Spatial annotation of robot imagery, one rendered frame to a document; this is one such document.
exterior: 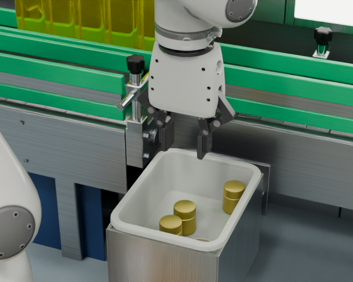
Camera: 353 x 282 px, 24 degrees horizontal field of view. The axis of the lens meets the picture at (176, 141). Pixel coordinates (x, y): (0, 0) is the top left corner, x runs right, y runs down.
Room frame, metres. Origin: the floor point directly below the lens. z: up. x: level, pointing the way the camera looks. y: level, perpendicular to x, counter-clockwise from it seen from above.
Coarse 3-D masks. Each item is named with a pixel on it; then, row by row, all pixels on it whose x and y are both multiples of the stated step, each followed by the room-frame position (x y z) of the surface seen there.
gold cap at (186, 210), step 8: (184, 200) 1.01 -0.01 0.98; (176, 208) 0.99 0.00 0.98; (184, 208) 0.99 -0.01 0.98; (192, 208) 0.99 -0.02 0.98; (184, 216) 0.98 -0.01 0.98; (192, 216) 0.99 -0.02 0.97; (184, 224) 0.98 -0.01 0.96; (192, 224) 0.99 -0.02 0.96; (184, 232) 0.98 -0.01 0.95; (192, 232) 0.99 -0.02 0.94
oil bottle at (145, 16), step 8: (144, 0) 1.24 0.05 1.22; (152, 0) 1.23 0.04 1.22; (144, 8) 1.24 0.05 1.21; (152, 8) 1.23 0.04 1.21; (144, 16) 1.24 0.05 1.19; (152, 16) 1.23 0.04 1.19; (144, 24) 1.24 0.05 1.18; (152, 24) 1.23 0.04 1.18; (144, 32) 1.24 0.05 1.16; (152, 32) 1.23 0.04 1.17; (144, 40) 1.24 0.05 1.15; (152, 40) 1.23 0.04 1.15; (144, 48) 1.24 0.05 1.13; (152, 48) 1.23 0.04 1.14
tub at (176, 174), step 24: (168, 168) 1.11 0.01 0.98; (192, 168) 1.10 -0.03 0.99; (216, 168) 1.09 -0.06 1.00; (240, 168) 1.07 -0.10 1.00; (144, 192) 1.03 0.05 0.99; (168, 192) 1.10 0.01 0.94; (192, 192) 1.09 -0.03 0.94; (216, 192) 1.08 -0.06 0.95; (120, 216) 0.95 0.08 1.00; (144, 216) 1.02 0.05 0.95; (216, 216) 1.03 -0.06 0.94; (240, 216) 0.95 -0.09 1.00; (168, 240) 0.89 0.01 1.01; (192, 240) 0.88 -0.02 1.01; (216, 240) 0.88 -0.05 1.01
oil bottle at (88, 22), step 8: (72, 0) 1.29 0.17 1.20; (80, 0) 1.28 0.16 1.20; (88, 0) 1.27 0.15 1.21; (96, 0) 1.27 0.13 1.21; (80, 8) 1.28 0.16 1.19; (88, 8) 1.27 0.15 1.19; (96, 8) 1.27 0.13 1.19; (80, 16) 1.28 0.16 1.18; (88, 16) 1.27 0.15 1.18; (96, 16) 1.27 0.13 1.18; (80, 24) 1.28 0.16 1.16; (88, 24) 1.27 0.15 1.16; (96, 24) 1.27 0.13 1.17; (80, 32) 1.28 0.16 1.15; (88, 32) 1.27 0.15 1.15; (96, 32) 1.27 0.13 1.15; (88, 40) 1.27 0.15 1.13; (96, 40) 1.27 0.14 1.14; (104, 40) 1.27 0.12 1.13
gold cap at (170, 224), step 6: (168, 216) 0.97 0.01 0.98; (174, 216) 0.97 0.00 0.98; (162, 222) 0.96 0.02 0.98; (168, 222) 0.96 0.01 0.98; (174, 222) 0.96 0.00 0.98; (180, 222) 0.96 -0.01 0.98; (162, 228) 0.95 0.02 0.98; (168, 228) 0.95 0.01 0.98; (174, 228) 0.95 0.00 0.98; (180, 228) 0.95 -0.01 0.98; (180, 234) 0.95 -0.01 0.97
